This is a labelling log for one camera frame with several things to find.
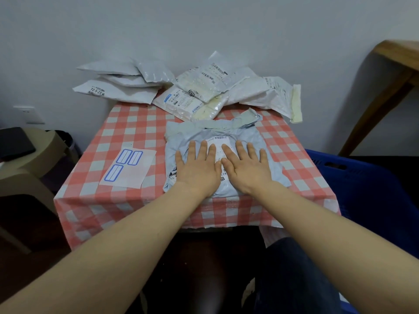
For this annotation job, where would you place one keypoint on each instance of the person's left forearm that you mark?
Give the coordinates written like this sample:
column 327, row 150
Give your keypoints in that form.
column 108, row 248

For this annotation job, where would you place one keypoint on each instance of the sheet of blue-framed labels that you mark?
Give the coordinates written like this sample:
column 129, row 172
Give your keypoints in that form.
column 129, row 171

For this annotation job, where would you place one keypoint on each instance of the blue plastic crate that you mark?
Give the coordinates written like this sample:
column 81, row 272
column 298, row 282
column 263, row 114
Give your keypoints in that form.
column 370, row 189

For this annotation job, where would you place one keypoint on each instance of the person's right hand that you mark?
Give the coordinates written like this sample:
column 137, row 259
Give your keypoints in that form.
column 247, row 174

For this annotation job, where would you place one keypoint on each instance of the person's right little finger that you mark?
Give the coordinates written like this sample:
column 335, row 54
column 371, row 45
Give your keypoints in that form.
column 264, row 158

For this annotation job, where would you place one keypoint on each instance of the red white checked tablecloth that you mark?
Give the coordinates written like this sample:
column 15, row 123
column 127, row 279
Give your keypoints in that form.
column 131, row 127

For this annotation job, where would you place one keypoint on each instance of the beige plastic stool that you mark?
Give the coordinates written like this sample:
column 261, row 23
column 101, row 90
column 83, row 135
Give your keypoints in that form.
column 19, row 179

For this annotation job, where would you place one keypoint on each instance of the person's right forearm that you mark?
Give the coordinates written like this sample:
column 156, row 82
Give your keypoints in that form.
column 330, row 238

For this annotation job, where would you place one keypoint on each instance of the person's right middle finger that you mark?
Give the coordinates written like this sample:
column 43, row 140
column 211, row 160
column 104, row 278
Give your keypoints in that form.
column 241, row 151

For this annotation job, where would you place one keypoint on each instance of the person's blue jeans leg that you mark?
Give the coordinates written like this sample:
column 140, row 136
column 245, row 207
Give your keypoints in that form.
column 294, row 277

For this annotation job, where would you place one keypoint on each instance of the person's right thumb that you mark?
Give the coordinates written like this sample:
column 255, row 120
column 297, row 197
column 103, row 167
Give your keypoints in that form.
column 226, row 167

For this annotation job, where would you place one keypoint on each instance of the person's left middle finger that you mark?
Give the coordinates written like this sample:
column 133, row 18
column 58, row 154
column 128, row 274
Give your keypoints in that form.
column 204, row 149

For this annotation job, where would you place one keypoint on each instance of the wooden table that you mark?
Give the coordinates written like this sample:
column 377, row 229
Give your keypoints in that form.
column 392, row 81

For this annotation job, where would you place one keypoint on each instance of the black flat device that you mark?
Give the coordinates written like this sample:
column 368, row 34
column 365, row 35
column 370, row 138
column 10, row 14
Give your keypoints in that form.
column 14, row 143

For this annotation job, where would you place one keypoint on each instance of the grey-blue parcel bag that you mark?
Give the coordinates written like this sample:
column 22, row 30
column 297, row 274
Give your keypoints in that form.
column 190, row 132

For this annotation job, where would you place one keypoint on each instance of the person's left little finger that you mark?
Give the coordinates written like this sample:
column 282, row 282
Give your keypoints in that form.
column 179, row 157

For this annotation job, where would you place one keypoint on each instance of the person's left hand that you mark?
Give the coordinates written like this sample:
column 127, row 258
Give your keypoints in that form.
column 198, row 174

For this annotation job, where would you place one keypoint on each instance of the white wall socket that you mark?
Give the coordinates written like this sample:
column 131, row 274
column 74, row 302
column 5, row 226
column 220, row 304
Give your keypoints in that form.
column 27, row 115

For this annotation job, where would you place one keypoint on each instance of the person's left thumb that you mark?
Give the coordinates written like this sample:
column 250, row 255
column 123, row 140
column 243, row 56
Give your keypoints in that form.
column 219, row 168

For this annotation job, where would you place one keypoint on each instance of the pile of white mailer bags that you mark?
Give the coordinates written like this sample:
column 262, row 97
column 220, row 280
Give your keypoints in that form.
column 203, row 84

